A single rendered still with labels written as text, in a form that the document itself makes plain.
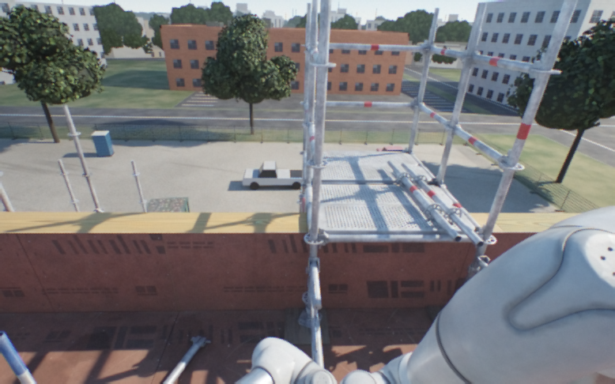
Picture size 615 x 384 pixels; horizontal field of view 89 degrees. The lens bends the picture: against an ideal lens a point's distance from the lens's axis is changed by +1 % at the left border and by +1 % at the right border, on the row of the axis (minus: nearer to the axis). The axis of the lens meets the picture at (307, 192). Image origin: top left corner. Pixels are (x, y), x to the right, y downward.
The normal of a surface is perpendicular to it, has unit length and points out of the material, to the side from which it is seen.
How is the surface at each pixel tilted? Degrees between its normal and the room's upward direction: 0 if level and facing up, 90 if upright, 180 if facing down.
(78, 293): 90
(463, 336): 85
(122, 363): 0
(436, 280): 90
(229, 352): 0
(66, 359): 0
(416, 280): 90
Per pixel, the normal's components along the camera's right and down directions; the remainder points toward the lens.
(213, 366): 0.03, -0.88
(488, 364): -0.73, 0.40
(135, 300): 0.04, 0.47
